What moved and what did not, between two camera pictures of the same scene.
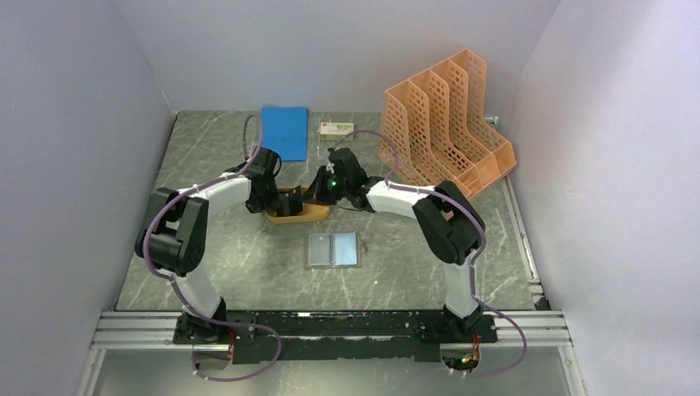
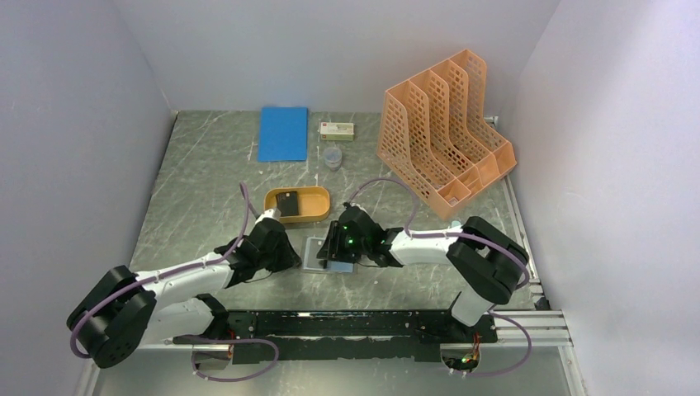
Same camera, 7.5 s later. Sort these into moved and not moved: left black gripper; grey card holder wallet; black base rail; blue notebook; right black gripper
Moved: left black gripper; right black gripper
Not moved: black base rail; blue notebook; grey card holder wallet
